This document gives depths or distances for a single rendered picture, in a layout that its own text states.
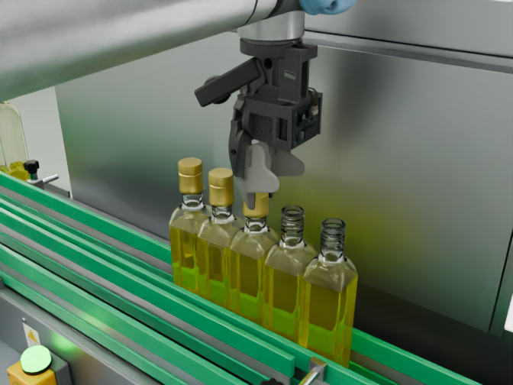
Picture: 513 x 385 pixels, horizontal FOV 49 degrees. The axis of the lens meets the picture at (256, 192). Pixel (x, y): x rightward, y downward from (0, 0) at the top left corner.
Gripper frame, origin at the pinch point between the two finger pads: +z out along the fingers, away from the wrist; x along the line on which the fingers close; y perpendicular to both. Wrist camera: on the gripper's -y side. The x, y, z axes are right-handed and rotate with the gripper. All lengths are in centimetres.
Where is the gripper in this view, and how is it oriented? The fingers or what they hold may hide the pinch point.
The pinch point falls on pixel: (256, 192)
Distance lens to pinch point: 73.6
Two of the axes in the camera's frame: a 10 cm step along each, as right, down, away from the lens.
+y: 8.1, 2.6, -5.2
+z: 0.0, 8.9, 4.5
